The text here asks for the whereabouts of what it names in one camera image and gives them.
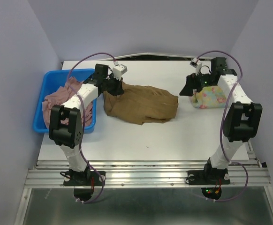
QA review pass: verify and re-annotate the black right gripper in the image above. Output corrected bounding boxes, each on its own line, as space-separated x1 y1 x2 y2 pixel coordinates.
178 69 215 97

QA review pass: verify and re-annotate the floral pastel skirt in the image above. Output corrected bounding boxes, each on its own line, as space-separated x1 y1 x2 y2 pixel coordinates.
189 86 227 109

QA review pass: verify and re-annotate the brown skirt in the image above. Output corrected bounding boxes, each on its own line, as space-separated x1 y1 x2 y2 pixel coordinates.
103 83 179 125

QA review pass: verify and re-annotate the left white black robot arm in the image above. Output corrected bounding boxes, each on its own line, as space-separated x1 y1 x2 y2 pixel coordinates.
49 63 127 186

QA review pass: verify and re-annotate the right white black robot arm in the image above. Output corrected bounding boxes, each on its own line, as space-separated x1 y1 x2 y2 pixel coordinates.
180 57 263 185

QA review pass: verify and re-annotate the pink skirt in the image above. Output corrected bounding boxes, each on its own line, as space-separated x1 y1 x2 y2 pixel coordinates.
42 84 93 129

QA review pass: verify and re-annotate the blue plastic bin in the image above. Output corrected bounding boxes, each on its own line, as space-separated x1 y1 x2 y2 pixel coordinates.
33 68 97 134

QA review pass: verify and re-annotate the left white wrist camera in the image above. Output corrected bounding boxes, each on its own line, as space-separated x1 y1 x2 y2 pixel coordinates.
112 64 128 81

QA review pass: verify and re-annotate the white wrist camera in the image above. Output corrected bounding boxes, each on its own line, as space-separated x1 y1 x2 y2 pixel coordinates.
190 58 202 75
112 64 128 81

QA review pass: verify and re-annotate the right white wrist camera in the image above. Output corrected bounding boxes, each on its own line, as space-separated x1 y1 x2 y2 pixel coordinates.
190 58 202 75

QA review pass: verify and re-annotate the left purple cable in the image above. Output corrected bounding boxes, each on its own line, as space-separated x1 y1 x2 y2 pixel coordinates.
67 52 117 204

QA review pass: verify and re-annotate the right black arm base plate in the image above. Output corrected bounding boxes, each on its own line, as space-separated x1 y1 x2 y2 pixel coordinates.
187 169 230 185

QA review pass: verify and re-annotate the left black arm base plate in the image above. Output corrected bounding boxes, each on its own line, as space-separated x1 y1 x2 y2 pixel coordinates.
60 170 106 187

